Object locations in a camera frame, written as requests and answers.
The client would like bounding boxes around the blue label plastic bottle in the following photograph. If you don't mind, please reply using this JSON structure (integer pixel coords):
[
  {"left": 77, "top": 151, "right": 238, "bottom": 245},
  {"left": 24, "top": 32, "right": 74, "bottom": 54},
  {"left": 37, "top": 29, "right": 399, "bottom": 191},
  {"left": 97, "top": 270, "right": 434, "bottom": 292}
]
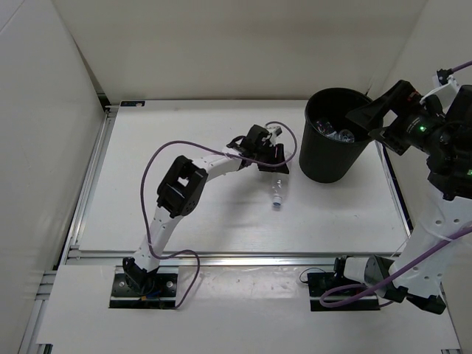
[{"left": 330, "top": 129, "right": 355, "bottom": 143}]

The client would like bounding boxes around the clear plastic bottle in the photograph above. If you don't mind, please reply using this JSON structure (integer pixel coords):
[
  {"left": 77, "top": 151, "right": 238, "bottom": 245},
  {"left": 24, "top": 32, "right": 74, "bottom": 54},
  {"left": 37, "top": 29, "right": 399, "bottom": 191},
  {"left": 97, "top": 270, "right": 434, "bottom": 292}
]
[{"left": 267, "top": 151, "right": 291, "bottom": 211}]

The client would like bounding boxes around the black plastic waste bin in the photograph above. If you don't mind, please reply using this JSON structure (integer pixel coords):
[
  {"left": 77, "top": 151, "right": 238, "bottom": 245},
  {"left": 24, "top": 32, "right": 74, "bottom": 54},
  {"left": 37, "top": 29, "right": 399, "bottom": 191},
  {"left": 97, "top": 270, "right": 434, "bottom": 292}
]
[{"left": 299, "top": 88, "right": 372, "bottom": 184}]

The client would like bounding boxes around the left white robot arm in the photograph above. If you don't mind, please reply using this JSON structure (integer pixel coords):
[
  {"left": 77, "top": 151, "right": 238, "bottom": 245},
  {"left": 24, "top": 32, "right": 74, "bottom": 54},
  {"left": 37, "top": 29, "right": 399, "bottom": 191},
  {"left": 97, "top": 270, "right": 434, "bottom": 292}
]
[{"left": 122, "top": 121, "right": 293, "bottom": 296}]

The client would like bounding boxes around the aluminium frame rail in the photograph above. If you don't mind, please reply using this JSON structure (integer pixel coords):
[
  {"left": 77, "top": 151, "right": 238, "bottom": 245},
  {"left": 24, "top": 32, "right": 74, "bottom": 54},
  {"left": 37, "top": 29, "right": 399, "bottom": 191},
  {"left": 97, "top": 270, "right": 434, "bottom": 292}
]
[{"left": 61, "top": 249, "right": 341, "bottom": 267}]

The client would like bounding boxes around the blue sticker label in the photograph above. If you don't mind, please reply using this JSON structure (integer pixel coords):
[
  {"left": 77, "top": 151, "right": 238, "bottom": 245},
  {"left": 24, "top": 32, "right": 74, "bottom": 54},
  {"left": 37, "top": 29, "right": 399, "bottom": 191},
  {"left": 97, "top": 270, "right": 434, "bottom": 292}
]
[{"left": 119, "top": 100, "right": 145, "bottom": 108}]

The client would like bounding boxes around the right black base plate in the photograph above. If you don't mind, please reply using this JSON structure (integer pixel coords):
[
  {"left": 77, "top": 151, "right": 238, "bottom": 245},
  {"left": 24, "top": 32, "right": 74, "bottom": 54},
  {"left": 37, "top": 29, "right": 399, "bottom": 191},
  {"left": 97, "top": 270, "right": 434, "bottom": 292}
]
[{"left": 306, "top": 272, "right": 380, "bottom": 312}]

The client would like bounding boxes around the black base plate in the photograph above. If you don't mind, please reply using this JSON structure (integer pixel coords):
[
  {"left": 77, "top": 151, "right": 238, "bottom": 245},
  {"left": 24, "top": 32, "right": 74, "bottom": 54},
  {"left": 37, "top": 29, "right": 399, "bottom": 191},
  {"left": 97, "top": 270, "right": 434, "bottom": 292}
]
[
  {"left": 108, "top": 271, "right": 178, "bottom": 310},
  {"left": 306, "top": 272, "right": 380, "bottom": 312}
]

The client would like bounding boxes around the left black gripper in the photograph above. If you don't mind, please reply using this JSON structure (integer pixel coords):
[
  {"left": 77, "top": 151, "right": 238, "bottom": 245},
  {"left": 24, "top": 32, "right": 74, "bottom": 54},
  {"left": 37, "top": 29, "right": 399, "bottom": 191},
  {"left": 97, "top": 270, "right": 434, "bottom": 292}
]
[{"left": 252, "top": 142, "right": 288, "bottom": 173}]

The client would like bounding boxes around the orange label plastic bottle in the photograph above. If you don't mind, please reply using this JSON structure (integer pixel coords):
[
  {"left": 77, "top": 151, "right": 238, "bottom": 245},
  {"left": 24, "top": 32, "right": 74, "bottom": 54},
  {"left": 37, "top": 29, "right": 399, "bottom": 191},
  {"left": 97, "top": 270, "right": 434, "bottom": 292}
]
[{"left": 313, "top": 117, "right": 338, "bottom": 139}]

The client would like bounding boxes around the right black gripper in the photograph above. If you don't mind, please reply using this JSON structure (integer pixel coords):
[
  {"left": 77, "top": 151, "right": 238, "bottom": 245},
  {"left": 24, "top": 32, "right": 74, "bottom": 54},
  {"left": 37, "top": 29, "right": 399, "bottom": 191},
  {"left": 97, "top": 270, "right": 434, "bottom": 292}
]
[{"left": 346, "top": 80, "right": 454, "bottom": 156}]

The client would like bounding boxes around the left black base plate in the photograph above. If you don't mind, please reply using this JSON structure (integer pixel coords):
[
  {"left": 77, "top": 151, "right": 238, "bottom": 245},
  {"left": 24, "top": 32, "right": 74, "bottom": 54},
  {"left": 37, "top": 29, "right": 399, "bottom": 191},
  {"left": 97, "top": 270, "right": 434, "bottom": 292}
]
[{"left": 108, "top": 271, "right": 178, "bottom": 310}]

